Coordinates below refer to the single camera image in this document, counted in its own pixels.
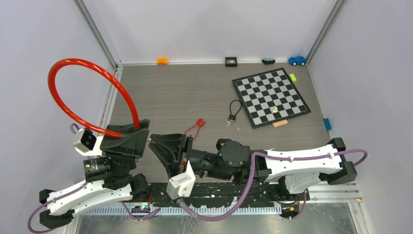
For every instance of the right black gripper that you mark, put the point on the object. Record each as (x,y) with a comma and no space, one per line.
(176,142)

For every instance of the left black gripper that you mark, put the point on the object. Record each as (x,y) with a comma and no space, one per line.
(132,143)

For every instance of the black cable padlock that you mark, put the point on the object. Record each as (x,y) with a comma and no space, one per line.
(232,116)

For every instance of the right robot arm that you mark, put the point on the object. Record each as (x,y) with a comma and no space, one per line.
(295,171)

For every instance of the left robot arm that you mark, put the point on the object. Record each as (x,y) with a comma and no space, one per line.
(108,179)

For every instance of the orange toy block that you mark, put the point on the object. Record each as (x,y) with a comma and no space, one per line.
(162,61)

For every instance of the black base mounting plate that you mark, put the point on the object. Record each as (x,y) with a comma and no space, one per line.
(214,195)

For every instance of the tan wooden block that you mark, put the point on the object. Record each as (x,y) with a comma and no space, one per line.
(280,123)

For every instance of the small black box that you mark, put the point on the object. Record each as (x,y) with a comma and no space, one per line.
(231,62)

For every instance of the black white chessboard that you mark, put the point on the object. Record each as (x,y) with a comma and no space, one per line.
(261,93)

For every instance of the small black toy car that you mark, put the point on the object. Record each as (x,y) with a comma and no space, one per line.
(268,61)

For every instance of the lime green block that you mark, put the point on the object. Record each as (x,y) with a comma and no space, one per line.
(293,78)

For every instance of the blue toy car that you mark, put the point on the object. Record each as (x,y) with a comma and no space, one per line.
(299,60)

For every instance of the blue toy brick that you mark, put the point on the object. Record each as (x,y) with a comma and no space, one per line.
(327,124)

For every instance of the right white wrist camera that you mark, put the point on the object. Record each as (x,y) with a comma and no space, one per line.
(182,184)

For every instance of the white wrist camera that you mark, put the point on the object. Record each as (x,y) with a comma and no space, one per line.
(87,144)
(182,184)

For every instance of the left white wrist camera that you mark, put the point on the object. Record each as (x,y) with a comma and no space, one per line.
(87,144)

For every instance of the aluminium front rail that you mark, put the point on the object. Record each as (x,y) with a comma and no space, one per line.
(320,193)

